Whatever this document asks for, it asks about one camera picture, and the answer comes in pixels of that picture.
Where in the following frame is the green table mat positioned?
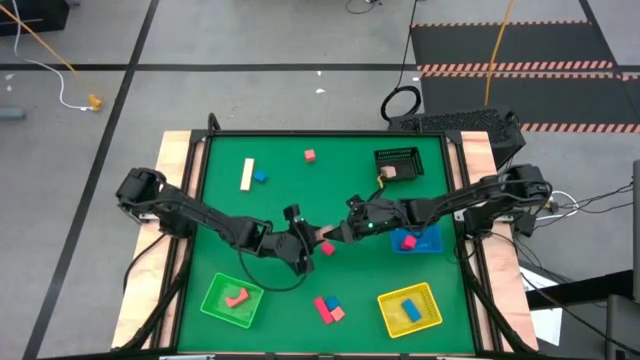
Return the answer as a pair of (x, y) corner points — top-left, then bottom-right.
(177, 134), (476, 354)

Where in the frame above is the long light wooden block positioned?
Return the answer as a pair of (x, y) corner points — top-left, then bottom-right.
(239, 157), (256, 193)

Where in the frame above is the orange floor cable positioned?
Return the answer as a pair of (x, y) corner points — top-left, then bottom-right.
(0, 2), (97, 101)

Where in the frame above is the yellow floor cable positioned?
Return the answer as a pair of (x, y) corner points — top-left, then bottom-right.
(483, 0), (517, 107)

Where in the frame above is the coiled black cable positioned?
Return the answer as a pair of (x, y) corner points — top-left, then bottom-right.
(379, 0), (424, 123)

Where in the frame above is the black box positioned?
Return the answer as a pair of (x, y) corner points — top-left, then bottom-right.
(0, 0), (71, 37)

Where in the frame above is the black plastic basket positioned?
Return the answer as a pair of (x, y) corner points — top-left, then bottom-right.
(373, 146), (426, 183)

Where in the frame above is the black hazard-striped floor mat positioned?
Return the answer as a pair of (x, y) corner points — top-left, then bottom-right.
(410, 20), (616, 72)
(418, 71), (640, 134)

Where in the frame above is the green plastic basket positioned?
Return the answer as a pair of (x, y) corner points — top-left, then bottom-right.
(199, 272), (265, 330)

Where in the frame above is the thin black floor cable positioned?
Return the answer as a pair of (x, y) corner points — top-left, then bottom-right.
(345, 0), (382, 16)

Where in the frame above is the long crimson red block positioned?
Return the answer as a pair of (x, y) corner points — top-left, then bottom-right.
(313, 296), (335, 326)

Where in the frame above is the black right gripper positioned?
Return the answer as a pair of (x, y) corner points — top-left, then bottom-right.
(332, 199), (419, 246)

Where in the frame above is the grey box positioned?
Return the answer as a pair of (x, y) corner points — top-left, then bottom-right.
(604, 294), (640, 360)

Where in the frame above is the black power adapter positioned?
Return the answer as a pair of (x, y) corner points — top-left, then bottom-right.
(514, 212), (538, 238)

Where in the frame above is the yellow plastic basket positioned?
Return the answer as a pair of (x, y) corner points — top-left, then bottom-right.
(376, 281), (444, 339)

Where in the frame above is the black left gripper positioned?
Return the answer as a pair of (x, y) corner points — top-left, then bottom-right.
(264, 220), (326, 277)

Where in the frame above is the white paper sheet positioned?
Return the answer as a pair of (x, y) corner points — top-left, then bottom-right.
(519, 267), (564, 347)

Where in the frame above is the white floor cable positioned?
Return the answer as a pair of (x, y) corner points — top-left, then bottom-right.
(11, 0), (92, 111)

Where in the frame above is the blue plastic basket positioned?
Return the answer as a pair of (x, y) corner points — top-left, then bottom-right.
(389, 223), (445, 255)

